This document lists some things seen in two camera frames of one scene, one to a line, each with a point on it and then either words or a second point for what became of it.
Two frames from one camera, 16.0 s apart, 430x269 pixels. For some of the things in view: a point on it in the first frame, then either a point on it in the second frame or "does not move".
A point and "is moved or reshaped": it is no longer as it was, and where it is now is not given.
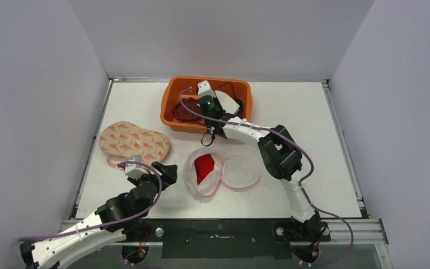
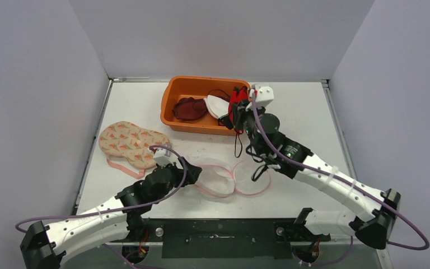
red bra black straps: [204, 165] to [238, 94]
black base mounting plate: [228, 238] does not move
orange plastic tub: [239, 88] does not move
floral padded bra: [120, 140] does not move
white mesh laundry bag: [235, 171] is moved or reshaped
